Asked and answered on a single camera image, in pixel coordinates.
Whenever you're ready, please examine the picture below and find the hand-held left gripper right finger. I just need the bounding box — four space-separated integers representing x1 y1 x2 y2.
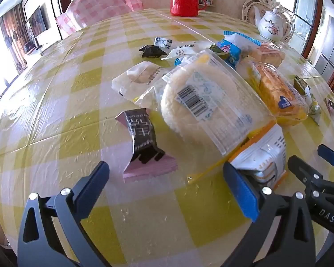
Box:
218 162 316 267

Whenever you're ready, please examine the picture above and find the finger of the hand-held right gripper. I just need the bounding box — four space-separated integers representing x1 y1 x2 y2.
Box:
287 155 334 201
317 144 334 170

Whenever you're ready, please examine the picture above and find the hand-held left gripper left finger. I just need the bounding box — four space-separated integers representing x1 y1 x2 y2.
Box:
17 161 111 267

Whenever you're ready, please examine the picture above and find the orange print cake packet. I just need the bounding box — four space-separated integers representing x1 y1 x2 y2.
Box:
230 122 289 191

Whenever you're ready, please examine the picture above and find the black and pink snack packet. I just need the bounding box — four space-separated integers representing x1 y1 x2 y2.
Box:
115 108 179 183

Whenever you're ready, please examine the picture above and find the white snack packet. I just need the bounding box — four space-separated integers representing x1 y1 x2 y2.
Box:
161 41 209 62

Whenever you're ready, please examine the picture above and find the small dark print packet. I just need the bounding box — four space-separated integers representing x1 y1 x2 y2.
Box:
324 97 334 117

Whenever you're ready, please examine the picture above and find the green small snack packet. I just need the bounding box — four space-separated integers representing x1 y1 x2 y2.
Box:
293 75 322 117

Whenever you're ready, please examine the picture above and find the yellow bread packet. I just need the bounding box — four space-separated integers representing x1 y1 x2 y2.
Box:
249 61 309 126

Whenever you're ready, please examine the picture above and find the clear round rice cracker packet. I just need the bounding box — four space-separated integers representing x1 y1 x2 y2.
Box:
134 51 277 156

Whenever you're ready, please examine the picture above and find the yellow checked tablecloth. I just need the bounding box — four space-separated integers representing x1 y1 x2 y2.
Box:
0 7 334 267

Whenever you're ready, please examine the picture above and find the white bun packet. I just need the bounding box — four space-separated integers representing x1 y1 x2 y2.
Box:
111 61 170 101

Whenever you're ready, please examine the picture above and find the dark grey cabinet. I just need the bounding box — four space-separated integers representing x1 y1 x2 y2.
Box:
313 15 334 85

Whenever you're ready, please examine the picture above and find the clear orange cake packet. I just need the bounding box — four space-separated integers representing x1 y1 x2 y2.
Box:
249 42 286 68

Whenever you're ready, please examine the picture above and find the black wrapped candy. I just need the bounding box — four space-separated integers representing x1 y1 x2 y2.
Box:
138 44 168 59

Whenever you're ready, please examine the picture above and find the blue cartoon snack packet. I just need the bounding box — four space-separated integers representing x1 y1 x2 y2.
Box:
212 30 262 71

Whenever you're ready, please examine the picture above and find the green wrapped candy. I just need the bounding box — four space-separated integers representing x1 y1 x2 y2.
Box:
210 44 230 60

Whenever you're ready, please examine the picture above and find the white floral teapot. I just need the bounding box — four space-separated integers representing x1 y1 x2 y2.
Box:
253 6 291 43

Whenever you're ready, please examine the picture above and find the blue and white wrapped candy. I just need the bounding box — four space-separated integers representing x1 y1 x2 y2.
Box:
154 36 173 49

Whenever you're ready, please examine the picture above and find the brown patterned curtain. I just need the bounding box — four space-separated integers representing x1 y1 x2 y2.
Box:
0 6 31 74

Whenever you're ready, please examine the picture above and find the black television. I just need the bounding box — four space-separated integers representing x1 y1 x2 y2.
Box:
26 6 52 41

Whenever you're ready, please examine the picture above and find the white ornate chair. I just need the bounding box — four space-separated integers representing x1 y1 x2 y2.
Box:
242 0 295 43

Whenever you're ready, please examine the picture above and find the pink checked cloth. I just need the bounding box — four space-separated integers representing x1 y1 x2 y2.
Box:
55 0 144 39

